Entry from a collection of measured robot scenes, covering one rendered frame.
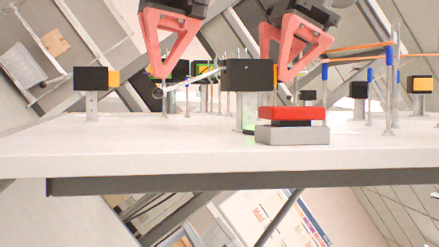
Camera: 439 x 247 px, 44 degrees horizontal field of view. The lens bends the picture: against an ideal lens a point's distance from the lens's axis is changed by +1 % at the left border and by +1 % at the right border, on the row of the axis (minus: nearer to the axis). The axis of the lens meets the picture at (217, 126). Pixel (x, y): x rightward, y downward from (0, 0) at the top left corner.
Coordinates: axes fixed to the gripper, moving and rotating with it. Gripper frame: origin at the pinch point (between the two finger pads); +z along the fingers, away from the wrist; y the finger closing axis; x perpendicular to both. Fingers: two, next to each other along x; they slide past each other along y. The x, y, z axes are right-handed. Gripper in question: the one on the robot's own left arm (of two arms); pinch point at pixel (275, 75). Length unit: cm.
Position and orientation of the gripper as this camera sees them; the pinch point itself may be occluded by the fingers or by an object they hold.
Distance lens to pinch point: 70.4
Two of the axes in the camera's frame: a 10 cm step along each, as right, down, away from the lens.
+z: -4.0, 9.1, -0.7
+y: -3.1, -0.6, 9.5
